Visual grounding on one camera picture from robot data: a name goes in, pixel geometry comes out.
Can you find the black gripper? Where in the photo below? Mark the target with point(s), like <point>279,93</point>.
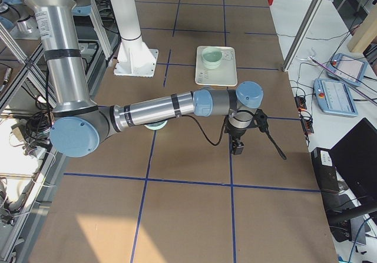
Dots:
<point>237,134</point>

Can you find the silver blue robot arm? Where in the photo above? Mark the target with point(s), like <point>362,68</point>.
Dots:
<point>80,125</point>

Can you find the pale green serving tray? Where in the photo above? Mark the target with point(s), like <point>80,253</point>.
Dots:
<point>224,75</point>

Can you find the green bowl with ice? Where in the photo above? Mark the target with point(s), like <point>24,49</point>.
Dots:
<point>157,125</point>

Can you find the blue teach pendant near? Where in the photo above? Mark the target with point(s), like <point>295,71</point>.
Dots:
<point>334,98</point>

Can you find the blue teach pendant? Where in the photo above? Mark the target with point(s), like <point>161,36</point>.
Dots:
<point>334,98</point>
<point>349,68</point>

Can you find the black laptop computer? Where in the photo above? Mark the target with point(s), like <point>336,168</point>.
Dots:
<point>354,159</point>

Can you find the blue teach pendant far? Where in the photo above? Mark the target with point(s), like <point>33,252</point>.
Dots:
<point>349,68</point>

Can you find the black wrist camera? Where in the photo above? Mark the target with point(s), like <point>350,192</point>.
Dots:
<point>237,147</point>

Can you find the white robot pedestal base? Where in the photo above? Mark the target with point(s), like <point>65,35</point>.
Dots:
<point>134,57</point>

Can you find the aluminium frame post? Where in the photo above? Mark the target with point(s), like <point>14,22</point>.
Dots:
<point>301,34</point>

